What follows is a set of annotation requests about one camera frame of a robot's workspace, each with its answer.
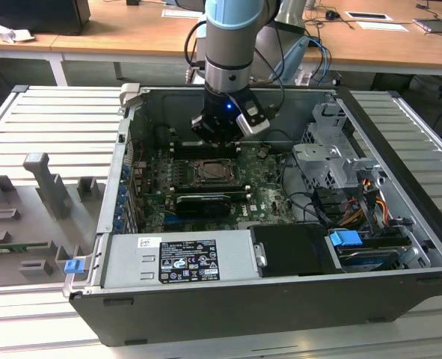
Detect long wooden office desk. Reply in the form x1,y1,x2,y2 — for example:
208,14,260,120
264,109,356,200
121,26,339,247
50,0,442,89

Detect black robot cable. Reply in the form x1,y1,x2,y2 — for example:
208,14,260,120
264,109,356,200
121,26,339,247
183,20,209,82

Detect blue cable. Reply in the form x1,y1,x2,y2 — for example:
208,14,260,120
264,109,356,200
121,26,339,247
310,35,333,86

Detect metal socket cover frame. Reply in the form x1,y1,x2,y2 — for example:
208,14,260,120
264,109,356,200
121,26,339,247
193,159,239,185

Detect black RAM slot bank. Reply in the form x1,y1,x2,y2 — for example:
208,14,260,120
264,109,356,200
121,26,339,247
172,182,251,196
174,141,242,156

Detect black grey PC case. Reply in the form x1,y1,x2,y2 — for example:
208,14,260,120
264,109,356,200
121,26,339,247
67,84,442,347

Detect black camera mounting bracket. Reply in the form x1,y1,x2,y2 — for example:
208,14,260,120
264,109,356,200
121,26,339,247
230,93,277,126

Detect white paper sheet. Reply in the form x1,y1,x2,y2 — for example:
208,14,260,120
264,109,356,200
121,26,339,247
356,20,412,33
162,7,206,19

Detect green motherboard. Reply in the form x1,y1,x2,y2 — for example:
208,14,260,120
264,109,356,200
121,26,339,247
130,144,300,233

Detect black monitor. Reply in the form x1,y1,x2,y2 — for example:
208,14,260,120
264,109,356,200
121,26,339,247
0,0,91,37

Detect grey metal drive cage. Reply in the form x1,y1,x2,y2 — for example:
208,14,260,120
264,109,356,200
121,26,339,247
291,102,386,195

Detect grey parts rack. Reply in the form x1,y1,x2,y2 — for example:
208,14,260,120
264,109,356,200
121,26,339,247
0,151,108,289

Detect hard disk in blue carrier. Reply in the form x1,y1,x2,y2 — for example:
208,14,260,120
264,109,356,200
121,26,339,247
328,230,403,273

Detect green RAM stick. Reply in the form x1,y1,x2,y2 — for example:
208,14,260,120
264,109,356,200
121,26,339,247
0,242,52,252

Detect grey case handle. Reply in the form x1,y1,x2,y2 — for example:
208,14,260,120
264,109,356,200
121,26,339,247
119,82,143,109

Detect black wire bundle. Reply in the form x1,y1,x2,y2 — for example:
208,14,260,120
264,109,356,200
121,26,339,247
280,151,343,227

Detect black graphics card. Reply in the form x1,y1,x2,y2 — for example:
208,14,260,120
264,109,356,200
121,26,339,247
174,192,231,218

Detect grey laptop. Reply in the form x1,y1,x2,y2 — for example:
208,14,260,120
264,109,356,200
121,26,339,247
413,16,442,35

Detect grey power supply unit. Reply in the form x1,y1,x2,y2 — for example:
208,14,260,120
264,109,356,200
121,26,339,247
102,230,265,289

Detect yellow red power wires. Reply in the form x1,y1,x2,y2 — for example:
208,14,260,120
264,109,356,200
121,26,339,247
358,179,392,229

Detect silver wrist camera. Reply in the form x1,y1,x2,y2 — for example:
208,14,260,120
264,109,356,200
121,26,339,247
236,110,272,138

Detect crumpled white paper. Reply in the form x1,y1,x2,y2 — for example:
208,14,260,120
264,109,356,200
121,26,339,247
0,20,34,44

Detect short wooden office desk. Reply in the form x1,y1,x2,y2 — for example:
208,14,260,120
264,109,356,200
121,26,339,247
0,31,68,87

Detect black framed desk port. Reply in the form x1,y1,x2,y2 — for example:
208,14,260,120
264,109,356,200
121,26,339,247
346,10,393,22

